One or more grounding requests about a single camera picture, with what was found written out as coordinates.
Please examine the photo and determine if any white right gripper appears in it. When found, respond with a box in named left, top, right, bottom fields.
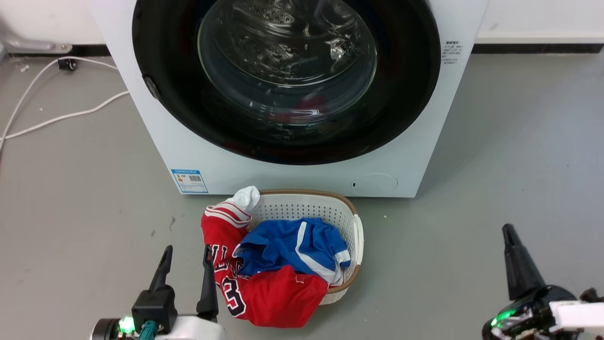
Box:
left=482, top=224, right=604, bottom=340

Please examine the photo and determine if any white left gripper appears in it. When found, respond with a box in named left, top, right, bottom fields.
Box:
left=91, top=245, right=228, bottom=340

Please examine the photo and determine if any black round washer door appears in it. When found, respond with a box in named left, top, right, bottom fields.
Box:
left=132, top=0, right=442, bottom=166

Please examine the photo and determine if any white front-load washing machine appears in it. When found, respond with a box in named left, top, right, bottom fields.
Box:
left=90, top=0, right=489, bottom=198

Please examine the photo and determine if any red basketball jersey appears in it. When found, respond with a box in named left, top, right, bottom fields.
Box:
left=201, top=199, right=329, bottom=328

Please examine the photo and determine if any blue white-trimmed garment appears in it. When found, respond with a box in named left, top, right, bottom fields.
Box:
left=232, top=217, right=352, bottom=286

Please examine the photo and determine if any blue energy label sticker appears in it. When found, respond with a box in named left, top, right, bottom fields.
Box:
left=171, top=169, right=209, bottom=194

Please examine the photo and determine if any white cloth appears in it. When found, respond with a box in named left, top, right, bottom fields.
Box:
left=232, top=186, right=261, bottom=213

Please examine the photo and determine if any white laundry basket brown rim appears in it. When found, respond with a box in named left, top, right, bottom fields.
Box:
left=245, top=189, right=364, bottom=306

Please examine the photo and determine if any round white filter cover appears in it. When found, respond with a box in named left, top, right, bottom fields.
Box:
left=350, top=173, right=399, bottom=194

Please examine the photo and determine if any steel washer drum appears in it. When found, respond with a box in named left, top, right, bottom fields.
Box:
left=198, top=0, right=378, bottom=126

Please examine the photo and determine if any small printed text sticker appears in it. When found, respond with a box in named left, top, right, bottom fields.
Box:
left=442, top=41, right=463, bottom=65

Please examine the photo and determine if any black door handle latch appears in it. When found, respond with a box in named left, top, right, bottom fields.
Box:
left=143, top=76, right=161, bottom=100

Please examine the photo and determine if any white power cable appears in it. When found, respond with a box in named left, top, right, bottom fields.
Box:
left=4, top=90, right=130, bottom=140
left=0, top=56, right=119, bottom=148

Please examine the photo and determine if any grey metal floor bracket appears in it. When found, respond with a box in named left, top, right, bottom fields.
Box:
left=0, top=19, right=73, bottom=55

